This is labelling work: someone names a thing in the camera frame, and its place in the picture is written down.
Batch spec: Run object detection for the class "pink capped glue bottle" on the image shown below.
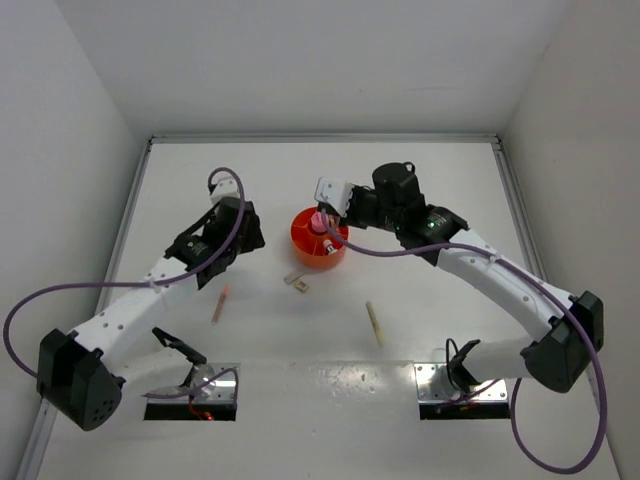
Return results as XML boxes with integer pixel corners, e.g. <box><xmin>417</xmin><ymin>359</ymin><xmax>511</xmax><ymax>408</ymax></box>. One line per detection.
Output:
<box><xmin>310</xmin><ymin>211</ymin><xmax>326</xmax><ymax>235</ymax></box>

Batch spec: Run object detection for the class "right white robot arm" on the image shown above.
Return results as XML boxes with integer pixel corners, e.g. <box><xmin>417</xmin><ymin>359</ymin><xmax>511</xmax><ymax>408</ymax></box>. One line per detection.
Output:
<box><xmin>316</xmin><ymin>162</ymin><xmax>604</xmax><ymax>393</ymax></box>

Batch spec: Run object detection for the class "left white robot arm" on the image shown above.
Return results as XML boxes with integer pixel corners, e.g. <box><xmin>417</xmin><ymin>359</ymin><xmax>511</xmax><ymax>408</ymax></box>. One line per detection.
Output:
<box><xmin>36</xmin><ymin>196</ymin><xmax>265</xmax><ymax>431</ymax></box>

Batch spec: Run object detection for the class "grey white eraser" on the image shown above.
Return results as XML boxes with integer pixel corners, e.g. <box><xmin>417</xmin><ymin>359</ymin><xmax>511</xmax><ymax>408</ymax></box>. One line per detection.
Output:
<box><xmin>284</xmin><ymin>270</ymin><xmax>305</xmax><ymax>285</ymax></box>

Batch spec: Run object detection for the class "orange round divided container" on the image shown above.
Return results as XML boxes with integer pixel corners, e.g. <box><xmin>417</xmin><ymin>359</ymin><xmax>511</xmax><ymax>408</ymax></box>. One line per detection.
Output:
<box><xmin>290</xmin><ymin>207</ymin><xmax>346</xmax><ymax>271</ymax></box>

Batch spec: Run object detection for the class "small tan barcode box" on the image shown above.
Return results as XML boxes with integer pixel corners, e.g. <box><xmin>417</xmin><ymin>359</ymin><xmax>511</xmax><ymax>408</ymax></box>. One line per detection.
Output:
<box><xmin>295</xmin><ymin>280</ymin><xmax>309</xmax><ymax>292</ymax></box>

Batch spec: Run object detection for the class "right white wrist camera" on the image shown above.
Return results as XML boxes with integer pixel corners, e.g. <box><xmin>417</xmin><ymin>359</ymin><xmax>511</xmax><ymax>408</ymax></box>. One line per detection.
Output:
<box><xmin>314</xmin><ymin>177</ymin><xmax>354</xmax><ymax>218</ymax></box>

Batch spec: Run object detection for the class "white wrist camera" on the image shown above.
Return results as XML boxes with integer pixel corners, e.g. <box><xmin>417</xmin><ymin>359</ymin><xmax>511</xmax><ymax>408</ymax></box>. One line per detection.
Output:
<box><xmin>209</xmin><ymin>177</ymin><xmax>240</xmax><ymax>206</ymax></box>
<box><xmin>314</xmin><ymin>177</ymin><xmax>354</xmax><ymax>218</ymax></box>

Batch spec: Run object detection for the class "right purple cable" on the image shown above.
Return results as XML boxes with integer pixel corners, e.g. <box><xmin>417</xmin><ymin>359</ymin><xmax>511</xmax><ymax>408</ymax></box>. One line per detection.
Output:
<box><xmin>319</xmin><ymin>209</ymin><xmax>609</xmax><ymax>475</ymax></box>

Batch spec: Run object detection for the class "purple cable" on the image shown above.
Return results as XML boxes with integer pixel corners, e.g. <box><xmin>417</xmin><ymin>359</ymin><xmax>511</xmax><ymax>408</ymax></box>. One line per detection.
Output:
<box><xmin>319</xmin><ymin>209</ymin><xmax>609</xmax><ymax>475</ymax></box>
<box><xmin>3</xmin><ymin>167</ymin><xmax>246</xmax><ymax>401</ymax></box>

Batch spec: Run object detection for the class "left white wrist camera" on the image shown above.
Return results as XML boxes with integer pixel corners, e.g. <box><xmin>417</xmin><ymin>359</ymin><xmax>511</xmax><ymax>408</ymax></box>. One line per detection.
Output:
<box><xmin>209</xmin><ymin>177</ymin><xmax>240</xmax><ymax>206</ymax></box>

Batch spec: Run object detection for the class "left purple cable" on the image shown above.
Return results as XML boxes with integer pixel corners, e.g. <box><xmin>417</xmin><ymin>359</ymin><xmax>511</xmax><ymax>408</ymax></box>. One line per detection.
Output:
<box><xmin>3</xmin><ymin>167</ymin><xmax>246</xmax><ymax>401</ymax></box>

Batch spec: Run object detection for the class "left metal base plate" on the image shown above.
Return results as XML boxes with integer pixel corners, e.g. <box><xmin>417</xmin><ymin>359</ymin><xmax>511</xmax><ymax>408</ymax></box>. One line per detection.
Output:
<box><xmin>143</xmin><ymin>363</ymin><xmax>241</xmax><ymax>407</ymax></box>

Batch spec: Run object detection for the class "metal base plate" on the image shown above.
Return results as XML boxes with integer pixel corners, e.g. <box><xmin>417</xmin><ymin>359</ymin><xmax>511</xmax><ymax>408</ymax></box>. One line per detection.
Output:
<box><xmin>143</xmin><ymin>363</ymin><xmax>241</xmax><ymax>407</ymax></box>
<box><xmin>414</xmin><ymin>362</ymin><xmax>508</xmax><ymax>406</ymax></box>

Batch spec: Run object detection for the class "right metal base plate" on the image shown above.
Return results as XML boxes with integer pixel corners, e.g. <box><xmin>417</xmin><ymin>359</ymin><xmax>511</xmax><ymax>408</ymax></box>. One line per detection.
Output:
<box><xmin>414</xmin><ymin>362</ymin><xmax>508</xmax><ymax>406</ymax></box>

